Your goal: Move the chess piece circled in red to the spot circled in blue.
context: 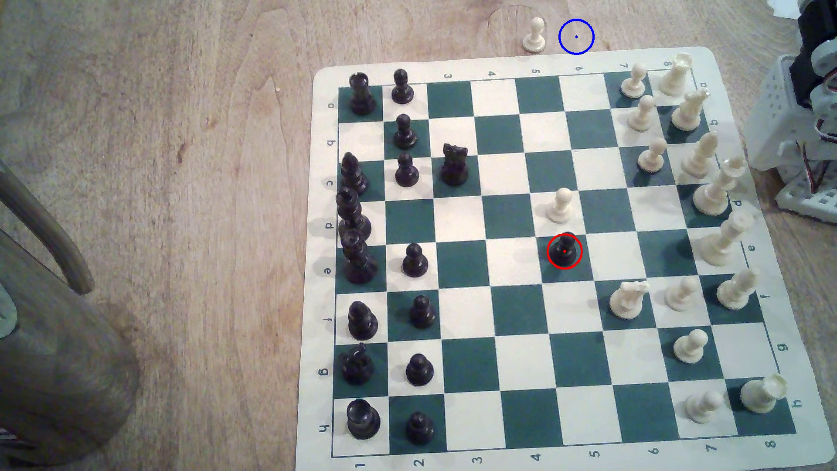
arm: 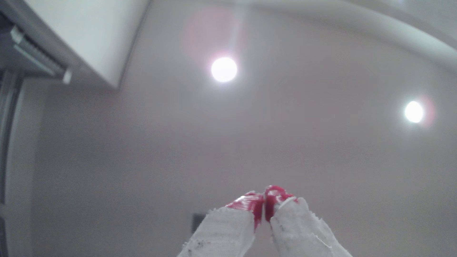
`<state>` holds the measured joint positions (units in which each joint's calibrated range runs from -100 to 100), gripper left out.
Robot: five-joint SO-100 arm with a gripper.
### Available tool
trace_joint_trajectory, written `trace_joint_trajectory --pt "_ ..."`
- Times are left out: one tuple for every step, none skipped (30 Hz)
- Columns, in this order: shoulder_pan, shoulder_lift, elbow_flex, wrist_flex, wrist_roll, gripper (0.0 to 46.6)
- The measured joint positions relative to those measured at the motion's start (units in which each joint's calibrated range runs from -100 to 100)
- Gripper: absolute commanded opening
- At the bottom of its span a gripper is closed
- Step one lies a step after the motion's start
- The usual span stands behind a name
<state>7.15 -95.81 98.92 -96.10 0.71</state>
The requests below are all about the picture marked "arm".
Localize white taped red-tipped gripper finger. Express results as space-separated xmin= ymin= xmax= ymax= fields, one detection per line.
xmin=177 ymin=191 xmax=265 ymax=257
xmin=265 ymin=185 xmax=353 ymax=257

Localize round ceiling light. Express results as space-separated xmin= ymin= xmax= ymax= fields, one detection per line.
xmin=404 ymin=101 xmax=425 ymax=124
xmin=211 ymin=57 xmax=238 ymax=83

